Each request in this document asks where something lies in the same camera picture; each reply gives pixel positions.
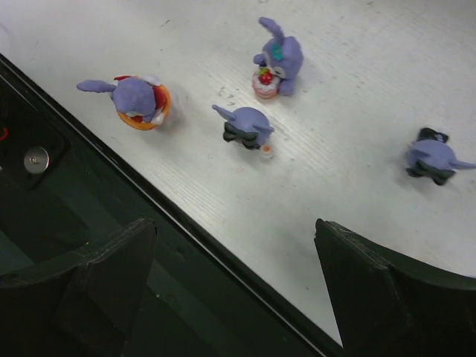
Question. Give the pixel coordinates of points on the bunny holding strawberry cake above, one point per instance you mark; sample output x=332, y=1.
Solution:
x=278, y=63

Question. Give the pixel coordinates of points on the purple bunny black bow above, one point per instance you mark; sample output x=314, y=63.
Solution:
x=430, y=156

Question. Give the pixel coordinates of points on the purple bunny with sunglasses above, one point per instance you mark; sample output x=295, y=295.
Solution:
x=247, y=127

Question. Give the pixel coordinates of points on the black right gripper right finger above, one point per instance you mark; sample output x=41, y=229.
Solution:
x=388, y=304

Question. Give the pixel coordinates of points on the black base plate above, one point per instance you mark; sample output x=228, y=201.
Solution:
x=61, y=189

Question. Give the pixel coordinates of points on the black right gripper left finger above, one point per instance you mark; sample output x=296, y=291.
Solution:
x=81, y=303

